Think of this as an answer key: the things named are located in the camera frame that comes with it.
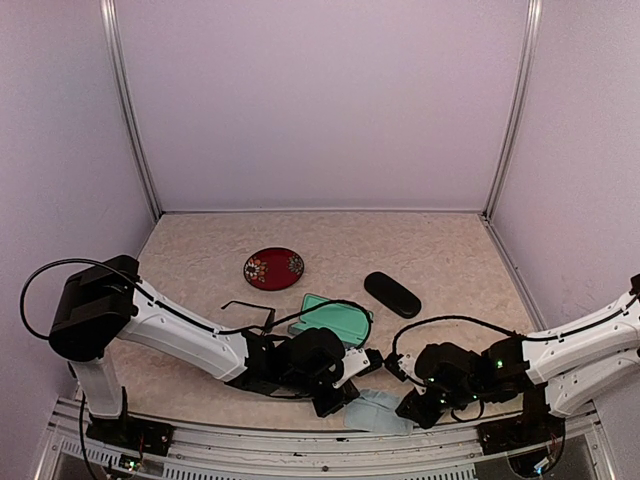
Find black frame sunglasses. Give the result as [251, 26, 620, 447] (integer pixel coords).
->
[221, 300, 276, 331]

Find black glasses case beige lining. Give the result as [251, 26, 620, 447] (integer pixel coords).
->
[363, 271, 422, 319]

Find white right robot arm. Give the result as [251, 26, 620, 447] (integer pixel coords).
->
[384, 277, 639, 444]

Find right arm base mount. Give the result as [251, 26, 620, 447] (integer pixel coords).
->
[477, 386, 566, 455]

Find left metal corner post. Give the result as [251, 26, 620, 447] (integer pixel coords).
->
[100, 0, 164, 223]

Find blue cloth pouch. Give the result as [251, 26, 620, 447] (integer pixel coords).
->
[344, 389, 414, 435]

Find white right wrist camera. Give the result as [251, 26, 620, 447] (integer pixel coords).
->
[384, 352, 425, 387]

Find metal corner post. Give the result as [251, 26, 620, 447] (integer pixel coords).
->
[482, 0, 543, 223]
[100, 0, 164, 223]

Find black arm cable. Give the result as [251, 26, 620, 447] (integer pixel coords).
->
[19, 257, 374, 346]
[390, 284, 640, 361]

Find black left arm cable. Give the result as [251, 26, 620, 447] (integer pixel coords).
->
[19, 257, 374, 346]

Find blue-grey hard glasses case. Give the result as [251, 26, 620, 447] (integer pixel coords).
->
[287, 293, 371, 348]

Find red floral plate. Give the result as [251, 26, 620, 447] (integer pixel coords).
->
[242, 247, 305, 291]

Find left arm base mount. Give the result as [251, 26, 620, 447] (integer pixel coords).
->
[86, 387, 175, 457]

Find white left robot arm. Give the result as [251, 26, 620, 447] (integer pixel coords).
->
[48, 255, 383, 445]

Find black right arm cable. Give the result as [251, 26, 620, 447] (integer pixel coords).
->
[390, 284, 640, 361]

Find right metal corner post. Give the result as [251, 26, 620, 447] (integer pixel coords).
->
[482, 0, 543, 223]

